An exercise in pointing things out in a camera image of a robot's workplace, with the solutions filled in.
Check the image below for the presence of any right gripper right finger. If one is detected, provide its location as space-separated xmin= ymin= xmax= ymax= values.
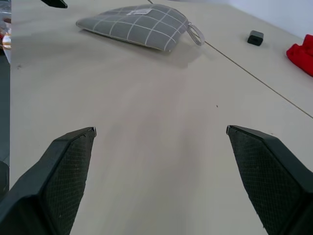
xmin=225 ymin=124 xmax=313 ymax=235

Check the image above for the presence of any crumpled red cloth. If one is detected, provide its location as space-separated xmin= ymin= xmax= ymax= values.
xmin=286 ymin=34 xmax=313 ymax=78

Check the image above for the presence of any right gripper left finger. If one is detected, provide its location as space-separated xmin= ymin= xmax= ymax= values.
xmin=0 ymin=126 xmax=97 ymax=235

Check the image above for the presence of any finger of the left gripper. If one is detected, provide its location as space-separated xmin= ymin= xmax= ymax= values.
xmin=40 ymin=0 xmax=68 ymax=9

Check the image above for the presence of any small black box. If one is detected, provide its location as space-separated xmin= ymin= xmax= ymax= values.
xmin=246 ymin=29 xmax=265 ymax=46

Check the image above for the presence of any grey checked cloth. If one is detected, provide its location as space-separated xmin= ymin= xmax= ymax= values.
xmin=75 ymin=3 xmax=205 ymax=53

